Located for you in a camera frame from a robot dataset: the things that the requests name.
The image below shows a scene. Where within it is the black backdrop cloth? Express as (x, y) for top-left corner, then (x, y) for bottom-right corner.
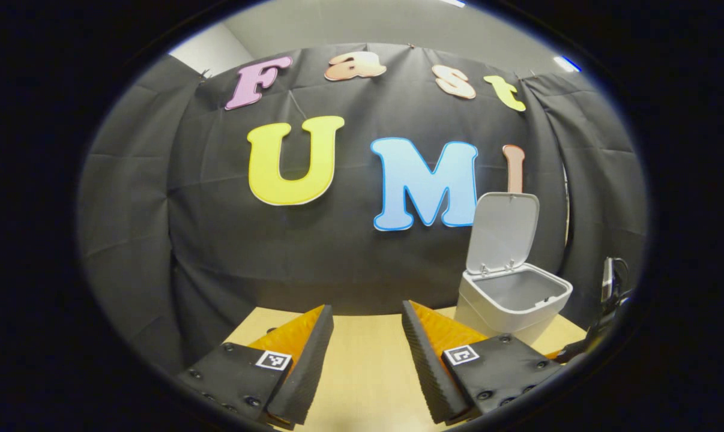
(77, 42), (648, 376)

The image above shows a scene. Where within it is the white desktop garbage bin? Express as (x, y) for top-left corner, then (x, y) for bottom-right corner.
(455, 191), (574, 338)

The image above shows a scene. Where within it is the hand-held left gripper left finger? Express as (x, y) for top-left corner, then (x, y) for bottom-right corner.
(176, 304), (335, 430)

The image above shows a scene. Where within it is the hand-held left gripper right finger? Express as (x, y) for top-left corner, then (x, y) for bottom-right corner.
(402, 300), (564, 425)

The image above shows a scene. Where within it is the wooden desktop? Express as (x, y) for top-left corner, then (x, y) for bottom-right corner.
(224, 306), (588, 432)

